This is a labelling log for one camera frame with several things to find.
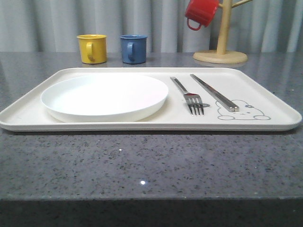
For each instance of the white round plate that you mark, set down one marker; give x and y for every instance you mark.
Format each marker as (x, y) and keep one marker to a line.
(96, 98)

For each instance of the blue enamel mug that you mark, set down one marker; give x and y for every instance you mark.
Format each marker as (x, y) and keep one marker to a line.
(133, 48)

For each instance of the yellow enamel mug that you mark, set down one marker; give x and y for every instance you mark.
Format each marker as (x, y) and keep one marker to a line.
(93, 48)

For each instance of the wooden mug tree stand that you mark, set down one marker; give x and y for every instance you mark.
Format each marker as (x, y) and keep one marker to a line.
(221, 55)

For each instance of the cream rabbit print tray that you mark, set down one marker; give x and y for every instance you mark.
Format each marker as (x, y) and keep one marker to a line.
(232, 101)

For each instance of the red enamel mug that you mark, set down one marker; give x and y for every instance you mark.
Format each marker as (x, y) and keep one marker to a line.
(202, 12)

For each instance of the grey pleated curtain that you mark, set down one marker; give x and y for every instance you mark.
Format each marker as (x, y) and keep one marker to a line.
(53, 25)

